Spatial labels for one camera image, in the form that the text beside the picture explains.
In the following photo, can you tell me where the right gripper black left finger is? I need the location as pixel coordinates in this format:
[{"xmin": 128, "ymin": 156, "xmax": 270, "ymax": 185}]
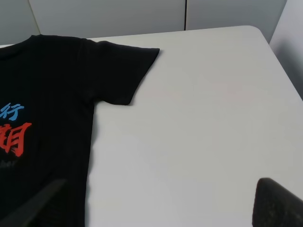
[{"xmin": 0, "ymin": 179, "xmax": 66, "ymax": 227}]

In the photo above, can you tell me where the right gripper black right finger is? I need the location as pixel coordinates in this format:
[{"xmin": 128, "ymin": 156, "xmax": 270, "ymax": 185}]
[{"xmin": 252, "ymin": 178, "xmax": 303, "ymax": 227}]

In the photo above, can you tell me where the black printed t-shirt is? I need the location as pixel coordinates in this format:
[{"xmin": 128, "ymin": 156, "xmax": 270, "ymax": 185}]
[{"xmin": 0, "ymin": 35, "xmax": 160, "ymax": 227}]

